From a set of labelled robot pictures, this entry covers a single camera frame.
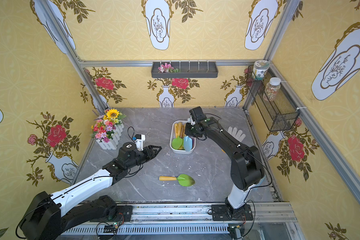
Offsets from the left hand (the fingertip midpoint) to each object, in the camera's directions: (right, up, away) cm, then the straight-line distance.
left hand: (156, 147), depth 81 cm
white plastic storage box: (+12, -5, +14) cm, 19 cm away
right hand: (+19, +9, +8) cm, 23 cm away
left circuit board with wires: (-21, -38, -8) cm, 44 cm away
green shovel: (+15, -18, +3) cm, 24 cm away
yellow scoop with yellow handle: (+10, +9, +19) cm, 24 cm away
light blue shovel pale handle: (+18, +1, +6) cm, 19 cm away
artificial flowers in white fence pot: (-30, +9, +7) cm, 32 cm away
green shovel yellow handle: (+11, 0, +16) cm, 20 cm away
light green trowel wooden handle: (+14, +7, +21) cm, 26 cm away
